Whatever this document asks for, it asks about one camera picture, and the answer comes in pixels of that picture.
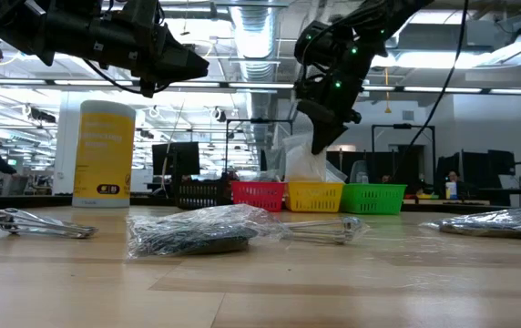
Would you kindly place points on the silver round air duct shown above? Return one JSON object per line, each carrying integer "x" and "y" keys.
{"x": 255, "y": 32}

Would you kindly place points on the grey oblong plastic case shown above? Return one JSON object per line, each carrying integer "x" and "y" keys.
{"x": 360, "y": 173}

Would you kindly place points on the yellow wipes canister white lid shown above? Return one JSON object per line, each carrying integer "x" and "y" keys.
{"x": 105, "y": 155}

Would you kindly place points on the yellow plastic basket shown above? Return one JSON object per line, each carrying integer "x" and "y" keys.
{"x": 315, "y": 198}

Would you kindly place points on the black plastic basket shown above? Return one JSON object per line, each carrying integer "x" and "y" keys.
{"x": 201, "y": 196}

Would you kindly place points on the black computer monitor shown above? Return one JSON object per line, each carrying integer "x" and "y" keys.
{"x": 176, "y": 157}

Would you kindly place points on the long ceiling light strip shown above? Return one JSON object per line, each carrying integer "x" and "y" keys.
{"x": 260, "y": 85}

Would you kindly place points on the white vanity pack bag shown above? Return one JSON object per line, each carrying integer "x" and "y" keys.
{"x": 335, "y": 175}
{"x": 301, "y": 159}

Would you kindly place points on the black aluminium table frame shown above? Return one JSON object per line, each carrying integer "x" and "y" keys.
{"x": 37, "y": 200}

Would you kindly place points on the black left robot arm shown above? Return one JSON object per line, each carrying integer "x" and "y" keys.
{"x": 23, "y": 23}

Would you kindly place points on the red plastic basket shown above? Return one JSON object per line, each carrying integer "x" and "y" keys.
{"x": 258, "y": 197}

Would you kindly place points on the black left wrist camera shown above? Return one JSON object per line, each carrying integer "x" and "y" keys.
{"x": 144, "y": 11}

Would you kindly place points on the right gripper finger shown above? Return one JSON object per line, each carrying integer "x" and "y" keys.
{"x": 339, "y": 131}
{"x": 320, "y": 139}

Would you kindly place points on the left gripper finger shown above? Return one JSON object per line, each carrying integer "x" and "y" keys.
{"x": 183, "y": 72}
{"x": 180, "y": 54}

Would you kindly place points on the bagged silver nail clipper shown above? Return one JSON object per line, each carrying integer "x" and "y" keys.
{"x": 324, "y": 230}
{"x": 46, "y": 225}

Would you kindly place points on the black background monitors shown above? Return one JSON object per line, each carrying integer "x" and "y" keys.
{"x": 493, "y": 168}

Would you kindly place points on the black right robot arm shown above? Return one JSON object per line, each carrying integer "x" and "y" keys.
{"x": 356, "y": 27}

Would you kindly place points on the black partition panel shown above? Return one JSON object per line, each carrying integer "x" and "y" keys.
{"x": 388, "y": 164}

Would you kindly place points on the green plastic basket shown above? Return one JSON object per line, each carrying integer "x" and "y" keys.
{"x": 372, "y": 199}

